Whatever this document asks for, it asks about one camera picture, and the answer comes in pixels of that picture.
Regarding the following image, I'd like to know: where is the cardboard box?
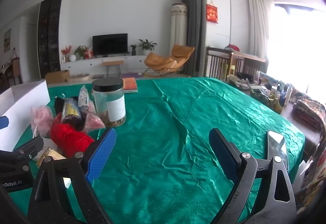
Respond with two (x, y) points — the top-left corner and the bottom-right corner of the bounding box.
(45, 70), (70, 84)

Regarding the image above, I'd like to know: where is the framed painting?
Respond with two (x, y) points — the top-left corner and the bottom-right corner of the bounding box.
(3, 28), (12, 52)

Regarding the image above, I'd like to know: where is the clear patterned plastic packet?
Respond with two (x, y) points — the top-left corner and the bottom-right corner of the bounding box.
(78, 86), (90, 112)

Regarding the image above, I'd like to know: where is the white television cabinet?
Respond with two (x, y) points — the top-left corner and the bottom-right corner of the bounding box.
(61, 54), (153, 77)

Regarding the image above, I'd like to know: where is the smartphone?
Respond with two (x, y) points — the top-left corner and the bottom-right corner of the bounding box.
(267, 130), (289, 172)

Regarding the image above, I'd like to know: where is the patterned sofa cover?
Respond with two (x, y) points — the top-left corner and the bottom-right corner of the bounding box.
(293, 81), (326, 214)

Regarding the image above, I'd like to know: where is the orange lounge chair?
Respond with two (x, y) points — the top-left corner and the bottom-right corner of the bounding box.
(144, 44), (195, 78)

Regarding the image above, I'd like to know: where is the television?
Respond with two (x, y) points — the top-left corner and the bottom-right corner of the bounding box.
(92, 33), (128, 56)

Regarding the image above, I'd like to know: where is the small wooden stool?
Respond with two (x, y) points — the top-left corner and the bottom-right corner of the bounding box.
(102, 60), (124, 77)

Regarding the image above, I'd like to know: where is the green satin tablecloth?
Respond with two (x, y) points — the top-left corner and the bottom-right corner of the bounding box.
(8, 77), (306, 224)

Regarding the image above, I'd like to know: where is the pink strip packet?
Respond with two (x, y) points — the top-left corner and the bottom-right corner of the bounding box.
(84, 100), (106, 133)

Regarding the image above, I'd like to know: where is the clear jar with black lid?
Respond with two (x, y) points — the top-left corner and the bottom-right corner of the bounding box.
(92, 77), (126, 128)

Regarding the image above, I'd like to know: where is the red yarn ball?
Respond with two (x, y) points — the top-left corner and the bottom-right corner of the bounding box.
(50, 123), (95, 159)

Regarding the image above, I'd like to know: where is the covered standing air conditioner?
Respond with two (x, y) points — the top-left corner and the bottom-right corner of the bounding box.
(170, 3), (188, 57)

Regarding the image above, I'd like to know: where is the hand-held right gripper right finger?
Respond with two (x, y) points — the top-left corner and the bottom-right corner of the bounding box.
(208, 128), (298, 224)

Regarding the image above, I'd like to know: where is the large potted plant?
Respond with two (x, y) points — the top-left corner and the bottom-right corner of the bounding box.
(138, 39), (157, 56)

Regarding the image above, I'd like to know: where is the grey curtain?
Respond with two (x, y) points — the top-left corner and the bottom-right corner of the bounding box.
(181, 0), (207, 77)

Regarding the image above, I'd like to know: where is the red flower bouquet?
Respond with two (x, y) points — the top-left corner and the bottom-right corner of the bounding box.
(61, 45), (73, 63)

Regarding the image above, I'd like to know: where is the wooden dining chair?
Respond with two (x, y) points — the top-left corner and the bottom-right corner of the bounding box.
(4, 57), (22, 87)

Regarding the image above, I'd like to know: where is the gold foil packet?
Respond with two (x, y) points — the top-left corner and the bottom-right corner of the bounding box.
(36, 146), (67, 169)

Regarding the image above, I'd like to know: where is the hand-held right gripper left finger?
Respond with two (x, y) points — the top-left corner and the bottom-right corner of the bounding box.
(28, 127), (117, 224)

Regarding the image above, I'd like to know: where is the dark display cabinet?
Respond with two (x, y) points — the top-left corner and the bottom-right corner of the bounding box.
(38, 0), (63, 79)

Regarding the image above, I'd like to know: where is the orange book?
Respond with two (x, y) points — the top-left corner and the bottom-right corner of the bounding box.
(123, 78), (138, 94)

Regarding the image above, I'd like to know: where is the purple floor mat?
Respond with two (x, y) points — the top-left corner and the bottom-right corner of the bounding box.
(120, 72), (144, 79)

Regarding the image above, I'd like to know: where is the white curtain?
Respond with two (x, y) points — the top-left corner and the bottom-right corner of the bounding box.
(248, 0), (275, 59)

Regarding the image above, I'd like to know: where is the leafy green plant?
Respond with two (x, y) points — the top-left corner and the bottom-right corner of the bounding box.
(74, 46), (88, 59)

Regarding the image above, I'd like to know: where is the red wall hanging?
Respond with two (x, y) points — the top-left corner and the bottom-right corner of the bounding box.
(206, 3), (219, 24)

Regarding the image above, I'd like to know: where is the row of small bottles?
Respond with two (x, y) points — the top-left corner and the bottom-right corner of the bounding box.
(270, 81), (296, 112)

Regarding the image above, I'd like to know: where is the black roll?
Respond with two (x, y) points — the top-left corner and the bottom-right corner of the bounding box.
(61, 97), (86, 131)

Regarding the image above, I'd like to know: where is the pink mesh pouch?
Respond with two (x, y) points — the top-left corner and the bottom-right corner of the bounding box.
(31, 105), (54, 138)

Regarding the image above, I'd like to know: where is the round wooden board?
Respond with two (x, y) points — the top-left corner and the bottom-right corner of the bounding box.
(67, 74), (91, 84)

